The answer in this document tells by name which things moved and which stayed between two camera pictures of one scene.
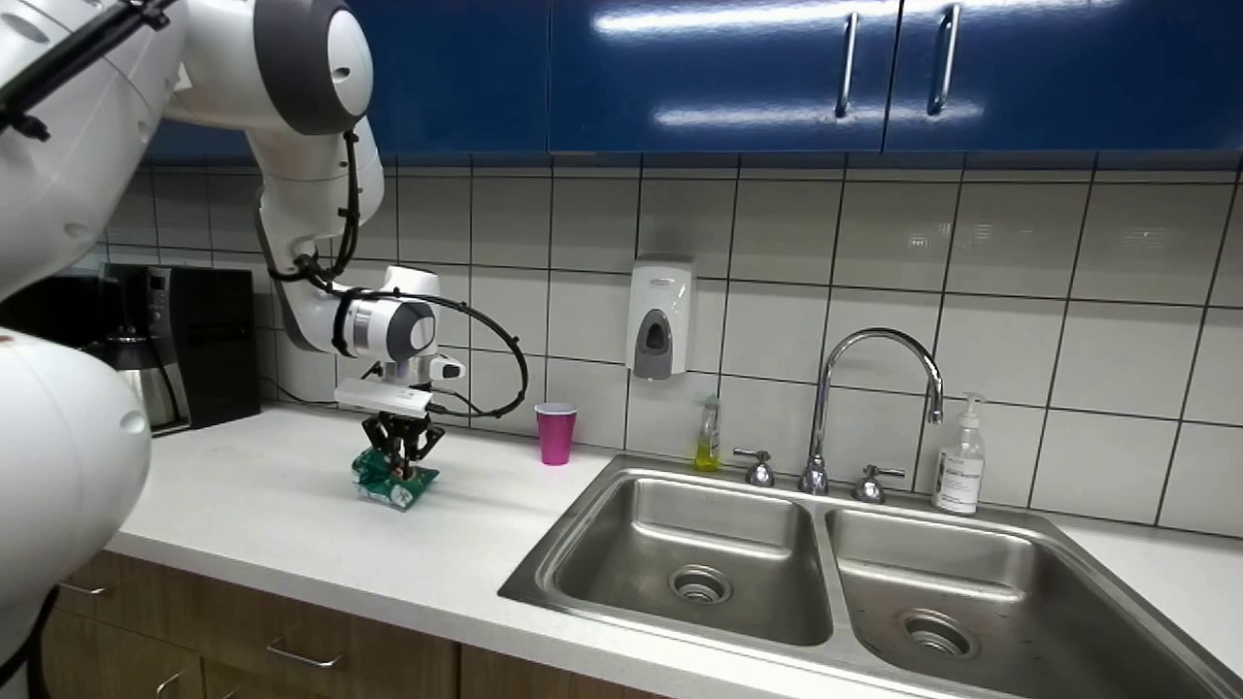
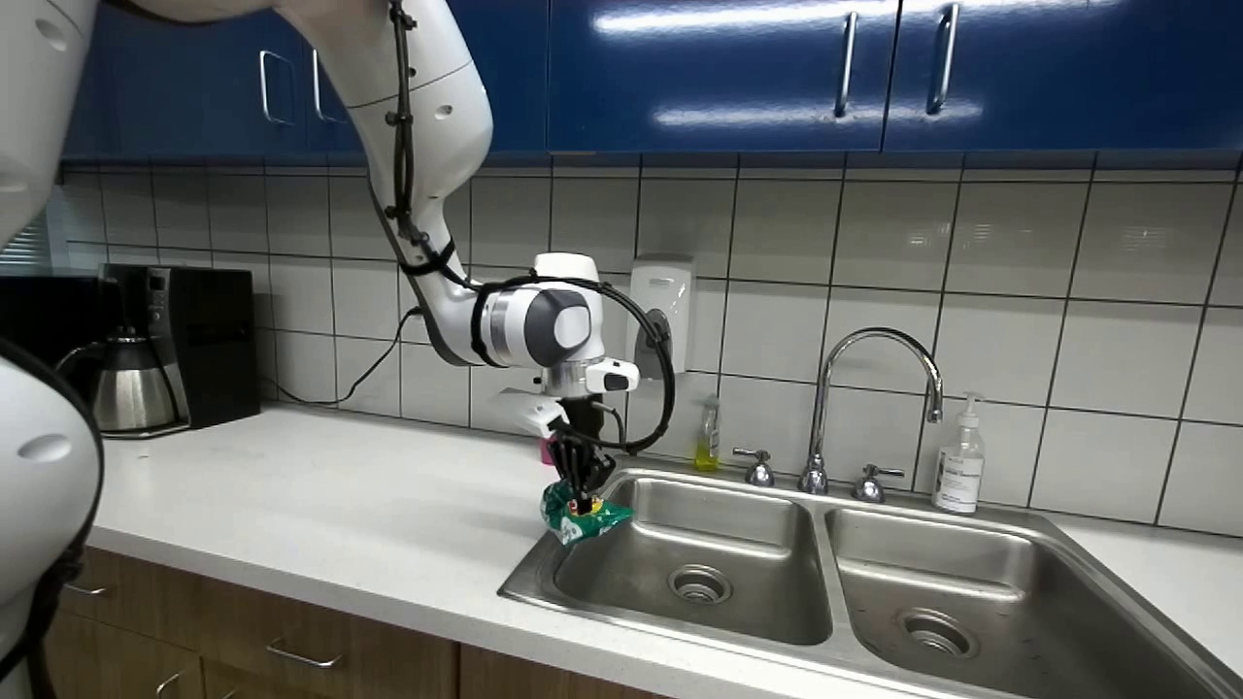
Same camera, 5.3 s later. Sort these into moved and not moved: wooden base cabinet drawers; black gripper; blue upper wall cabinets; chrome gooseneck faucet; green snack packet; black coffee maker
Moved: black gripper; green snack packet
Not moved: wooden base cabinet drawers; black coffee maker; blue upper wall cabinets; chrome gooseneck faucet
